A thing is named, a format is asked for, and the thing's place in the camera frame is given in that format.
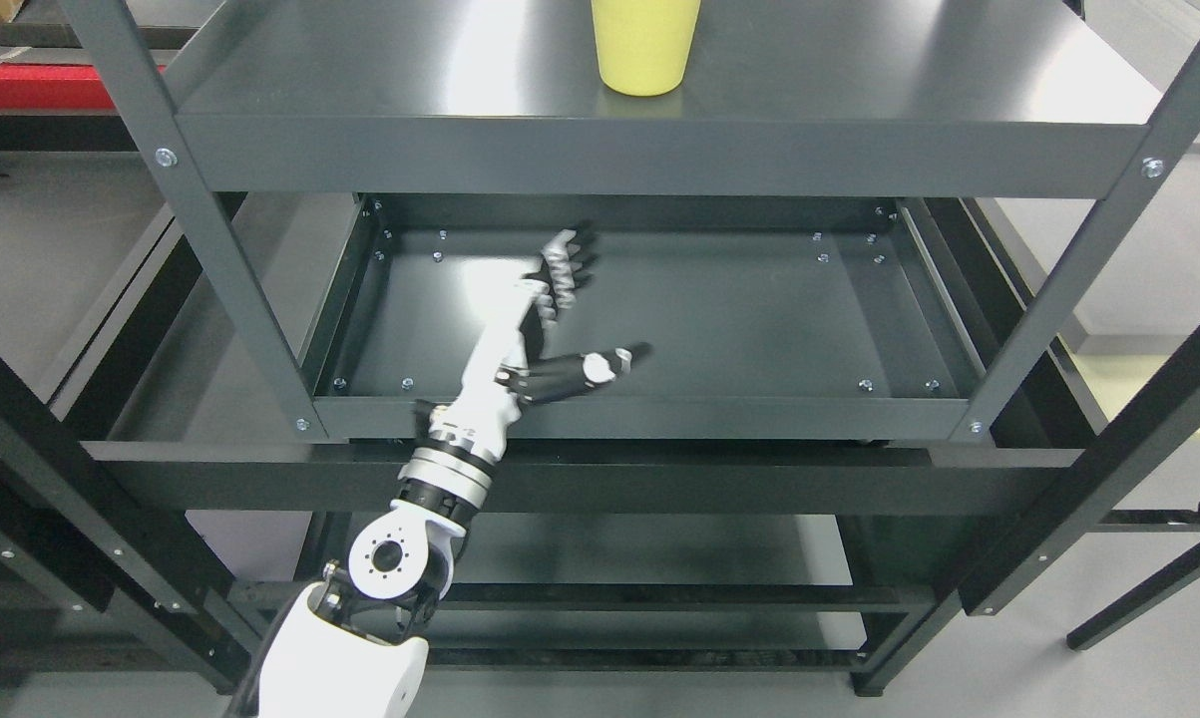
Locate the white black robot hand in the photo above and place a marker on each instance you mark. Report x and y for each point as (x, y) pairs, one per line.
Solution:
(508, 371)

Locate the yellow plastic cup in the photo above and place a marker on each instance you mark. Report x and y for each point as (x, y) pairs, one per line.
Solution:
(643, 47)

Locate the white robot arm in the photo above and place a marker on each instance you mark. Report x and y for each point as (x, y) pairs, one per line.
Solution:
(351, 644)

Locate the grey metal shelf unit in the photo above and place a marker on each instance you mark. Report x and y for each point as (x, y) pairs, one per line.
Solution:
(859, 220)

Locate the black metal shelf rack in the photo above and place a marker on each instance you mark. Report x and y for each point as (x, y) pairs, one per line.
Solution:
(149, 476)

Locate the red metal beam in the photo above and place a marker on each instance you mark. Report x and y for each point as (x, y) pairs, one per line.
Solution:
(46, 87)

